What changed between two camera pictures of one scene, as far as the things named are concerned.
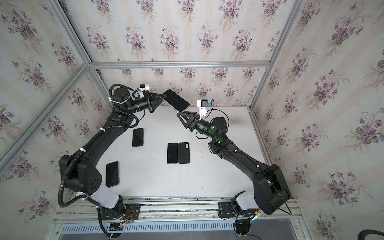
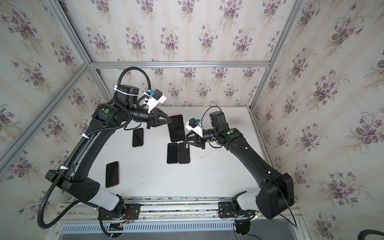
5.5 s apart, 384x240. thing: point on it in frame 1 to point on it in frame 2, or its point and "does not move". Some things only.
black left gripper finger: (155, 96) to (162, 118)
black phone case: (184, 155) does not move
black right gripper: (191, 122) to (198, 139)
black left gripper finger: (154, 105) to (162, 121)
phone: (176, 101) to (176, 128)
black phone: (138, 137) does not move
